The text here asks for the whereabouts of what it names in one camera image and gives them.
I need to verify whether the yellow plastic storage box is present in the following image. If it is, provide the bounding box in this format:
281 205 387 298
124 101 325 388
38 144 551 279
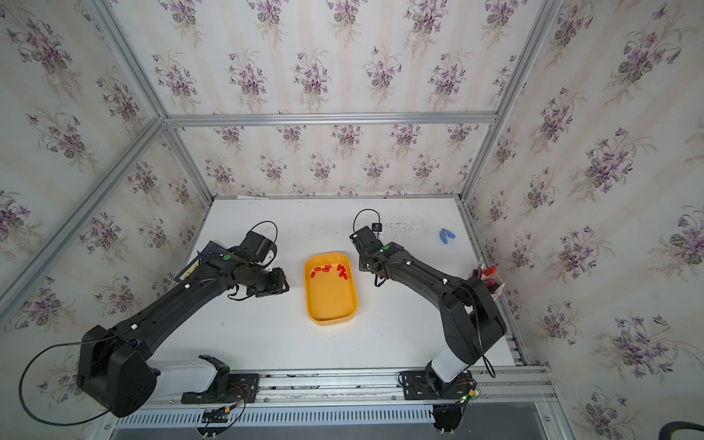
304 252 359 326

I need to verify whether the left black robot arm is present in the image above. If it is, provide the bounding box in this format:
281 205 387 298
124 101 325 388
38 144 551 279
76 250 290 417

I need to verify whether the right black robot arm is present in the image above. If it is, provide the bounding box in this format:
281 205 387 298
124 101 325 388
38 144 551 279
350 227 507 398

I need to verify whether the dark blue booklet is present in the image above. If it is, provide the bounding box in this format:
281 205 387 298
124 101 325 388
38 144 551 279
173 241 222 283

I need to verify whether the blue plastic clip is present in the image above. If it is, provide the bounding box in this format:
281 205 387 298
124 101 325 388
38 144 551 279
439 228 456 245

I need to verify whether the pink pen holder cup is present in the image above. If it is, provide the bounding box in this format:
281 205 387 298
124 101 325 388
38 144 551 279
472 264 505 302

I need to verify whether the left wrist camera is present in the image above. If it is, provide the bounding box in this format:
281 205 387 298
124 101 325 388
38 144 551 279
236 231 278 268

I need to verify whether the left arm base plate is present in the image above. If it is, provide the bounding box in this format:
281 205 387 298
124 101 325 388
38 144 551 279
181 373 260 405

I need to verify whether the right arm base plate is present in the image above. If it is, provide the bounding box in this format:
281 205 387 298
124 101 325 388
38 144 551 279
397 370 477 403

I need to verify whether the aluminium rail frame front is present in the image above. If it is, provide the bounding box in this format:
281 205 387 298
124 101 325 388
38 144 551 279
84 367 574 439

